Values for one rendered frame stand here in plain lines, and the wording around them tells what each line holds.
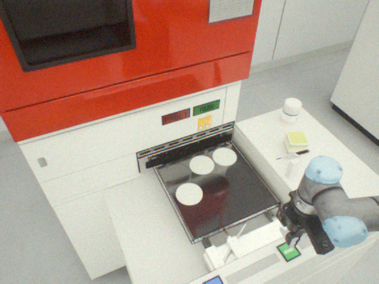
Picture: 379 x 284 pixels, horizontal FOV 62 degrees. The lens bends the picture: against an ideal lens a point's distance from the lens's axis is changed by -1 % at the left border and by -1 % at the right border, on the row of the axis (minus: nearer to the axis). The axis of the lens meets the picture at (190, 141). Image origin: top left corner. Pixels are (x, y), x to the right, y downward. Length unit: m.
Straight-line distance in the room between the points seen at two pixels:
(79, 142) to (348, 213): 0.84
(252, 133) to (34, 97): 0.85
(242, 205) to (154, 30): 0.68
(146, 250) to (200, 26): 0.77
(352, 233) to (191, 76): 0.66
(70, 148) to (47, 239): 1.22
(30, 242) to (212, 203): 1.44
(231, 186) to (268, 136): 0.28
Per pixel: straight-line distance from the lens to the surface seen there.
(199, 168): 1.28
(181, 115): 1.21
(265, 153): 1.29
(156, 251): 1.18
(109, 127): 1.13
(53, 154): 1.16
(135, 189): 1.33
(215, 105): 1.26
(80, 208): 1.42
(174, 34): 0.96
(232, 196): 1.22
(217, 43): 1.04
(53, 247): 2.26
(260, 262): 1.04
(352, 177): 1.33
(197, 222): 1.14
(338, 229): 0.72
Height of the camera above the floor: 1.89
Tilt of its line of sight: 45 degrees down
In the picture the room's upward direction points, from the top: 1 degrees clockwise
